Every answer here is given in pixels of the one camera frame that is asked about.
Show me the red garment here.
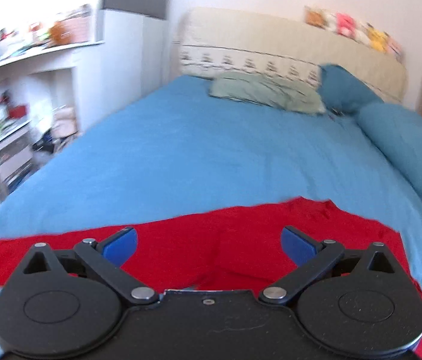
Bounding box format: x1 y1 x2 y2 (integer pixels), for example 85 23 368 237
0 197 422 359

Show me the rolled teal duvet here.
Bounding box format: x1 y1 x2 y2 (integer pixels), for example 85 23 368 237
356 103 422 200

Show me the blue bed sheet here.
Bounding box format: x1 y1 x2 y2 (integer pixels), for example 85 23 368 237
0 76 422 288

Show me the teal pillow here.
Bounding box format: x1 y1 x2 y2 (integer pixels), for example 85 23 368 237
317 64 383 115

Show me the green pillow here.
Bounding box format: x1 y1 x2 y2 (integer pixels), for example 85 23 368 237
209 72 326 115

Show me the white shelf unit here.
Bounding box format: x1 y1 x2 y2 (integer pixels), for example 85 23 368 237
0 4 105 203

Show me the yellow plush toy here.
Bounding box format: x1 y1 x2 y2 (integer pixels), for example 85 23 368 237
367 24 389 54

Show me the white plush toy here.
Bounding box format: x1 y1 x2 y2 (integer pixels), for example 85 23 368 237
354 20 370 47

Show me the white wardrobe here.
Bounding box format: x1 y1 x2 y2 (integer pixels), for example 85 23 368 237
72 0 169 132

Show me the pink plush toy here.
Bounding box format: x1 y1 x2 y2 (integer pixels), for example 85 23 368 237
336 13 356 39

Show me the cream padded headboard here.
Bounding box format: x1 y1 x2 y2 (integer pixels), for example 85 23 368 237
175 7 407 103

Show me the orange plush toy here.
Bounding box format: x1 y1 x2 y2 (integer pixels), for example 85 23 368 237
305 7 326 29

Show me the patterned cream pillow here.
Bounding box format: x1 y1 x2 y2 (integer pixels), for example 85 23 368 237
179 45 321 88

